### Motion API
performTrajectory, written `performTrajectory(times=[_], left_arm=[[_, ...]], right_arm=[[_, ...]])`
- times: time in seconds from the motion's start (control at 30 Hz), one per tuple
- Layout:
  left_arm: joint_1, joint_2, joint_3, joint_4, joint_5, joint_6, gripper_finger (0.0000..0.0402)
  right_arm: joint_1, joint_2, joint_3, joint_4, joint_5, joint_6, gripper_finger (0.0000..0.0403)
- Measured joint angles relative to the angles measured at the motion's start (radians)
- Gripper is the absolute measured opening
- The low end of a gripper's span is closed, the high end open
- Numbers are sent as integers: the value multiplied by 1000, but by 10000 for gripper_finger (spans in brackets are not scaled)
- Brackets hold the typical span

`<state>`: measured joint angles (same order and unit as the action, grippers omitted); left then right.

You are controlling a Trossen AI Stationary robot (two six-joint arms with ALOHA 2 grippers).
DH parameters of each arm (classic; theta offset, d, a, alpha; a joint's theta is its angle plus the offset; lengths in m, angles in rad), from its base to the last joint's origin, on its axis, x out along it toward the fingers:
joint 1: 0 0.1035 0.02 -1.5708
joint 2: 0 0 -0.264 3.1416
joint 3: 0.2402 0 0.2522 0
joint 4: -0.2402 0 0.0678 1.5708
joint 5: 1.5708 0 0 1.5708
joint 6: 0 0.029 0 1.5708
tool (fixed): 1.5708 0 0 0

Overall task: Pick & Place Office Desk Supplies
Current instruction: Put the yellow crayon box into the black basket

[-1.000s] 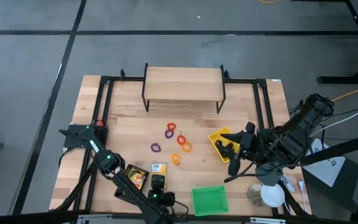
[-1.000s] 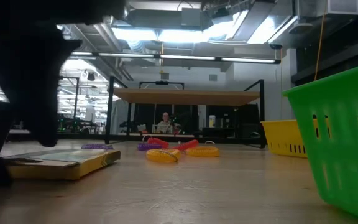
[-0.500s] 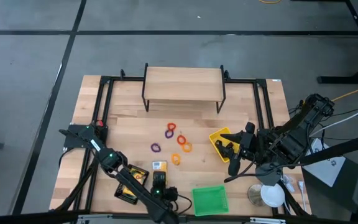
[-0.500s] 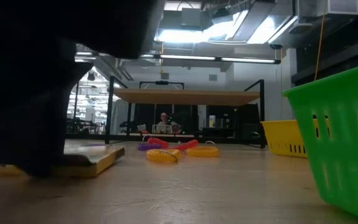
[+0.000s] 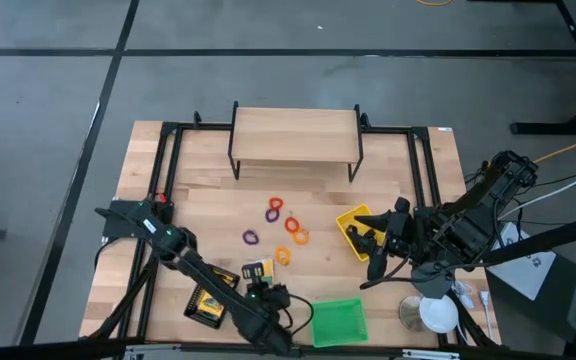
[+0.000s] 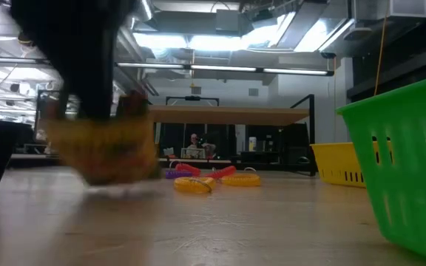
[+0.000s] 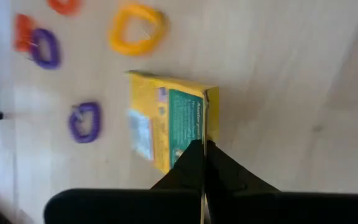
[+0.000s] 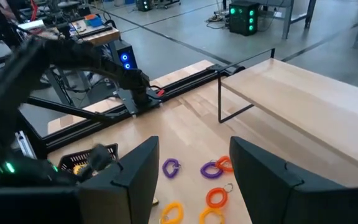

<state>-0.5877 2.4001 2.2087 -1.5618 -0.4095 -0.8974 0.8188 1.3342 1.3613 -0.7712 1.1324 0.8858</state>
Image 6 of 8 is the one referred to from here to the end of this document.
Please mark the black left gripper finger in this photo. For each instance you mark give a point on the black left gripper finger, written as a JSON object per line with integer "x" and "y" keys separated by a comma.
{"x": 64, "y": 105}
{"x": 133, "y": 105}

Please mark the yellow green crayon box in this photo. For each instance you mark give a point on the yellow green crayon box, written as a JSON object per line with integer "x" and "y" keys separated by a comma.
{"x": 105, "y": 151}

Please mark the person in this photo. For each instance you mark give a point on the person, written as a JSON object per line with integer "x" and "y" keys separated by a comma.
{"x": 198, "y": 146}

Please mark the wooden shelf riser black legs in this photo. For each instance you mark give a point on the wooden shelf riser black legs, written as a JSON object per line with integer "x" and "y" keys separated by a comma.
{"x": 228, "y": 115}

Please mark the white canister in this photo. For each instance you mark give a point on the white canister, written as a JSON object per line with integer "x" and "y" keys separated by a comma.
{"x": 252, "y": 144}

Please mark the hanging linear light bar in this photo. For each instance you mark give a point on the hanging linear light bar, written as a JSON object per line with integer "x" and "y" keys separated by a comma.
{"x": 298, "y": 71}

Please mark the ceiling light panel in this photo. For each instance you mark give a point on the ceiling light panel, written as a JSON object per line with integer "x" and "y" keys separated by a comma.
{"x": 320, "y": 35}

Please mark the yellow plastic basket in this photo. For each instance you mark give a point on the yellow plastic basket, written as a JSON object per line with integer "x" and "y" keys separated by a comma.
{"x": 335, "y": 162}

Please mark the green plastic basket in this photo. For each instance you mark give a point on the green plastic basket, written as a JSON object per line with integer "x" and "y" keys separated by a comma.
{"x": 401, "y": 118}

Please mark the white ceiling air unit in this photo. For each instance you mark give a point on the white ceiling air unit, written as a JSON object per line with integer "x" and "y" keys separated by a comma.
{"x": 390, "y": 8}

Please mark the black metal gantry frame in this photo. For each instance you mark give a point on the black metal gantry frame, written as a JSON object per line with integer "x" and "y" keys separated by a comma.
{"x": 192, "y": 98}

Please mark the silver ventilation duct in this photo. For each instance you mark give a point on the silver ventilation duct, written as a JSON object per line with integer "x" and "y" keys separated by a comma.
{"x": 146, "y": 9}

